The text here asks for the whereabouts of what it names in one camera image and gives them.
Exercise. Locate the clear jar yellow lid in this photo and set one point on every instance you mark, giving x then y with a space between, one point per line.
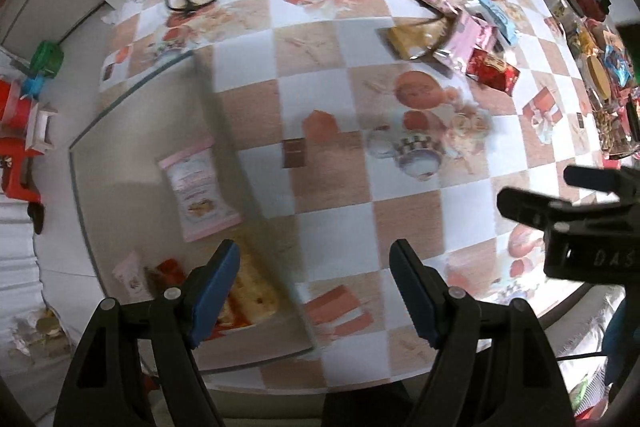
596 79

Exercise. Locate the pink cranberry snack front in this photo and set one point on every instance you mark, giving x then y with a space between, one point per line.
130 272

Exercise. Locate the red patterned candy packet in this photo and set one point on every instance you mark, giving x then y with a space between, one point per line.
491 71

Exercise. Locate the red plastic stool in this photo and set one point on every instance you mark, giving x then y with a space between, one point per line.
15 151

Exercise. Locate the yellow gold snack packet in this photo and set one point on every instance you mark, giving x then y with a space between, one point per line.
412 41

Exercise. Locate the blue gloved hand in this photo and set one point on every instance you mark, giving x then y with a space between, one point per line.
621 341

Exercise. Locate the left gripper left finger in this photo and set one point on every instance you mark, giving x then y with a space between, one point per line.
211 287

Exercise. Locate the green plastic toy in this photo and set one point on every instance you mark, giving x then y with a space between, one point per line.
47 59

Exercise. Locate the pink cranberry snack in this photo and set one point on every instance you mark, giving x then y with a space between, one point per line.
192 176
130 272

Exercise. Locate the yellow cake bar packet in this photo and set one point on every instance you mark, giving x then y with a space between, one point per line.
252 299

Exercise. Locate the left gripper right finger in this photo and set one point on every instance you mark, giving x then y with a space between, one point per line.
419 287

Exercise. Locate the grey green storage tray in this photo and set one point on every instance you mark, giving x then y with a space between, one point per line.
125 203

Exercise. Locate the light blue snack packet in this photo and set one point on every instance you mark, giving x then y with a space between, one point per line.
505 25

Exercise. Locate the blue snack bag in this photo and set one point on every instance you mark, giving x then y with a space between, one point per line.
617 65

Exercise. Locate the red candy wrapper snack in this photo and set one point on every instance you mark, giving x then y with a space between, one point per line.
169 273

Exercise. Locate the pink foil snack packet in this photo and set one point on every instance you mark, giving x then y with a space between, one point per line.
465 34

